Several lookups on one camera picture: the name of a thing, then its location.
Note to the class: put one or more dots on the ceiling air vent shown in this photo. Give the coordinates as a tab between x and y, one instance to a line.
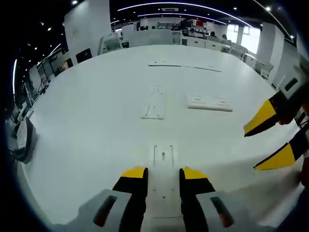
170	9

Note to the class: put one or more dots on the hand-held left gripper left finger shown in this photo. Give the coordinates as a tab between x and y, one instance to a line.
131	191

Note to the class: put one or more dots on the white square pillar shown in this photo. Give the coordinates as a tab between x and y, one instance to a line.
87	31

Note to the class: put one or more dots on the black monitor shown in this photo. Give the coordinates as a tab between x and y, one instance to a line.
83	55

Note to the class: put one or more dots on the thin long white strip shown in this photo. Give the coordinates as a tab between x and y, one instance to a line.
202	68

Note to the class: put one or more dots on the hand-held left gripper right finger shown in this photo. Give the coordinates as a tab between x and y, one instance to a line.
195	186

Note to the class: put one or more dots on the thick white socket holder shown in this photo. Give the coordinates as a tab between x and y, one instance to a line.
209	103

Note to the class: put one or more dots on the short curved ceiling light strip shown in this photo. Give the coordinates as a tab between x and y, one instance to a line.
183	15

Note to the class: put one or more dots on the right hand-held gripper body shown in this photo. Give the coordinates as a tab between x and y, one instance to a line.
304	70

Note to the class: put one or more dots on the person's right hand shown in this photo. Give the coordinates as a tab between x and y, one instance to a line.
288	119

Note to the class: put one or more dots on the white window-side pillar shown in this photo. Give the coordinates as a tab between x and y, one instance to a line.
270	48

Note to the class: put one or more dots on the long white socket holder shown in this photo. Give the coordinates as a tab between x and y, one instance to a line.
163	193

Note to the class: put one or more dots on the white socket holder cover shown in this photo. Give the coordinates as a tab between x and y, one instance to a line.
164	63
154	106

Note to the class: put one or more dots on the white mesh office chair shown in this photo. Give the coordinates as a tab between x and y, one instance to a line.
264	70
237	52

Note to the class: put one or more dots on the grey white curved seat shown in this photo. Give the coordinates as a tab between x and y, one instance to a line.
28	142

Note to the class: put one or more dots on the long curved ceiling light strip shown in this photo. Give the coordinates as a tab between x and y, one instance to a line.
183	5

